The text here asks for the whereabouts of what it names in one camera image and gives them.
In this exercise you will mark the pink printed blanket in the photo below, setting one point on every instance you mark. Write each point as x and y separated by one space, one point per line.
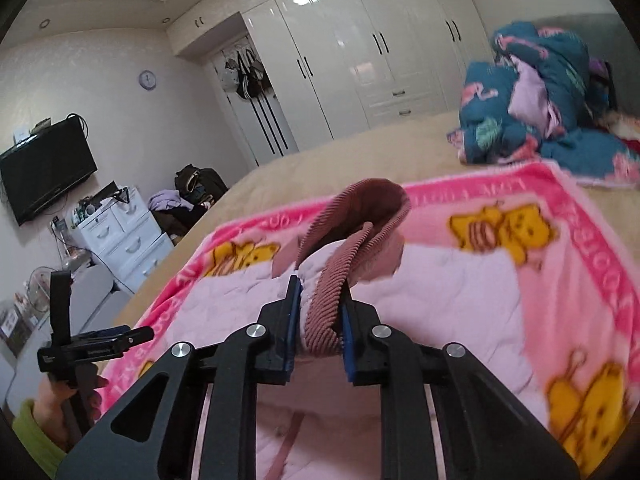
575 285

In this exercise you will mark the round wall clock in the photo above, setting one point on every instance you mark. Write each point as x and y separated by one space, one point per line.
147 79

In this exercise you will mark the pink quilted jacket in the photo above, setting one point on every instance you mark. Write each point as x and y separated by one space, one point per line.
450 310

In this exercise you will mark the bed with tan sheet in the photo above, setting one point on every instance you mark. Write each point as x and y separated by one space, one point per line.
375 150

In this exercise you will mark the hanging black bags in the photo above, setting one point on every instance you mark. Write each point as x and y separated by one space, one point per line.
245 82

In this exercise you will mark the white wardrobe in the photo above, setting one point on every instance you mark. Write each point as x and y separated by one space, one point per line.
350 60

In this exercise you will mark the dark brown bag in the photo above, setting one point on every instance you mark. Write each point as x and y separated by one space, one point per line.
200 180

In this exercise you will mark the black television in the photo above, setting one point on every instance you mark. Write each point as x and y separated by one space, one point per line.
45 175

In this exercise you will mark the multicoloured floral cloth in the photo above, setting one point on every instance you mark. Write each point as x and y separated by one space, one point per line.
625 130

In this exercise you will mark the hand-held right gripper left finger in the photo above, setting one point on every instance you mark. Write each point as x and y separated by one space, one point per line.
295 310

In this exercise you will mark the white drawer chest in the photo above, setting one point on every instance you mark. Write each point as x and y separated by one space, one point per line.
135 245

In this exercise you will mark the person's left forearm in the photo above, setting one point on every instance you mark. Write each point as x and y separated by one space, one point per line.
35 440

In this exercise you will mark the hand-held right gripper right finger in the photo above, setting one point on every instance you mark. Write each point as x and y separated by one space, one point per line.
347 340

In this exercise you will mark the light grey padded furniture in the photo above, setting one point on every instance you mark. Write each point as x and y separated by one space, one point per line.
100 300

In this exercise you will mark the black flat object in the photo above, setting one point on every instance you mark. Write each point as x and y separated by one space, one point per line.
107 192

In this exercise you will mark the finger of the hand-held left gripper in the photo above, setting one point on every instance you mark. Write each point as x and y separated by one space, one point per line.
115 337
61 310

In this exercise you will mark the small desk fan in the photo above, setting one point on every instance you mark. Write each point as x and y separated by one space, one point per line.
40 285

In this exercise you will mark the person's left hand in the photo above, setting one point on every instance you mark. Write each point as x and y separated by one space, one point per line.
55 410

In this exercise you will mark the lavender cloth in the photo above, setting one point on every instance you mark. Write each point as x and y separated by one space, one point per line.
167 200

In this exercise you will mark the teal flamingo print quilt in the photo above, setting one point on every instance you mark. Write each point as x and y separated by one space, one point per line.
500 125

